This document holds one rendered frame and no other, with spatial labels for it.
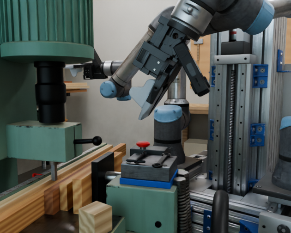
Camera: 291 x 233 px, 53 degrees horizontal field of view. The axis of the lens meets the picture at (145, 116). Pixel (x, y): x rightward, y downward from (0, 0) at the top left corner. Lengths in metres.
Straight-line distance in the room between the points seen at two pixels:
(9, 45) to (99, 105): 3.76
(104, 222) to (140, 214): 0.08
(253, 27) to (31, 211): 0.57
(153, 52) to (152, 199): 0.28
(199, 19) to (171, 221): 0.38
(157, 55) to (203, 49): 3.20
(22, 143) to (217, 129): 0.77
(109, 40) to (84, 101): 0.96
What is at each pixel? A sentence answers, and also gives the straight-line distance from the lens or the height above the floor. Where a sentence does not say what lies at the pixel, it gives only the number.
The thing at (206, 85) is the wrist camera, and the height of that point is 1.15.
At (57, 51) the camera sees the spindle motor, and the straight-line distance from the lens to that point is 0.54.
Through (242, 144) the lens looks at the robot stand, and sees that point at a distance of 1.16.
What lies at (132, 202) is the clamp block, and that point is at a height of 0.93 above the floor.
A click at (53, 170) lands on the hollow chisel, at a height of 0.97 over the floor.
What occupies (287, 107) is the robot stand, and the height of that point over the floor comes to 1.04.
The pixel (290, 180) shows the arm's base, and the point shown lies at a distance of 1.03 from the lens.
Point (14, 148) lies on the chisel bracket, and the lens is 0.65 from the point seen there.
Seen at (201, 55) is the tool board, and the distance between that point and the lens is 3.77.
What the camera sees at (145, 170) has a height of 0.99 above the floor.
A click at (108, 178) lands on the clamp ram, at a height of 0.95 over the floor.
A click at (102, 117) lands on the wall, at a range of 4.29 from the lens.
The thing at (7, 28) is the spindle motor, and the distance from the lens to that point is 0.58.
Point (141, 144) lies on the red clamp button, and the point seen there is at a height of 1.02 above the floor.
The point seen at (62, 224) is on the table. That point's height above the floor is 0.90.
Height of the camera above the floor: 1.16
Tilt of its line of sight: 7 degrees down
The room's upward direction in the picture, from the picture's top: straight up
